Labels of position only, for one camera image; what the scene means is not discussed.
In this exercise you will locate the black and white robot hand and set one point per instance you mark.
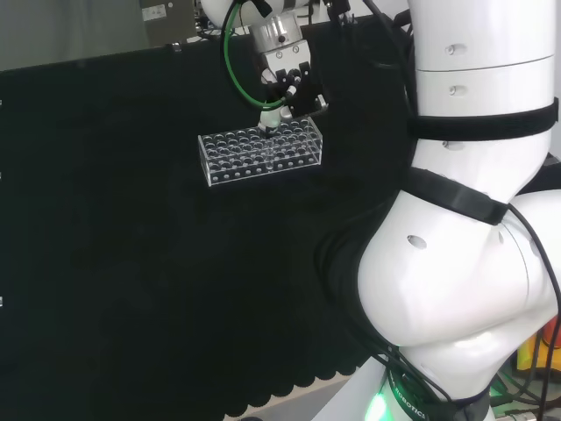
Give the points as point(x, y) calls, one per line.
point(302, 87)

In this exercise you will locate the clear glass test tube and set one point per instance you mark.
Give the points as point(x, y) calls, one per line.
point(267, 149)

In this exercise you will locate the clear test tube rack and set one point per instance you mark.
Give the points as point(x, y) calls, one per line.
point(245, 158)

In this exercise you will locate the black bench cloth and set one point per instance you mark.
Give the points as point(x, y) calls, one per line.
point(131, 241)

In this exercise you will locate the yellow stop button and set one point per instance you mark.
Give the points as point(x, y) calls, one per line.
point(537, 351)

